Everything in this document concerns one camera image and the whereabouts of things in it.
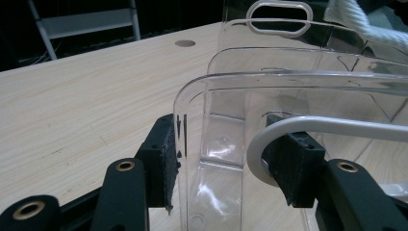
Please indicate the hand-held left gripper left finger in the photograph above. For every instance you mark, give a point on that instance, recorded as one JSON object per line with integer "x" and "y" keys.
{"x": 160, "y": 160}

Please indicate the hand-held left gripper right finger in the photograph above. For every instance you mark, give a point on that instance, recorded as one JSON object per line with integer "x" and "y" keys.
{"x": 298, "y": 170}

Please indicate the clear acrylic divided organizer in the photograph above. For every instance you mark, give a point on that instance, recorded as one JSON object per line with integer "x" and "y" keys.
{"x": 224, "y": 179}

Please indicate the light blue cleaning cloth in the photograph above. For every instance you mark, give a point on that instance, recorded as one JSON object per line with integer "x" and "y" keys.
{"x": 359, "y": 19}

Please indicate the white metal stand frame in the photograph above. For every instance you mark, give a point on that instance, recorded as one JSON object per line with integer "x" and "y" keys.
{"x": 86, "y": 22}

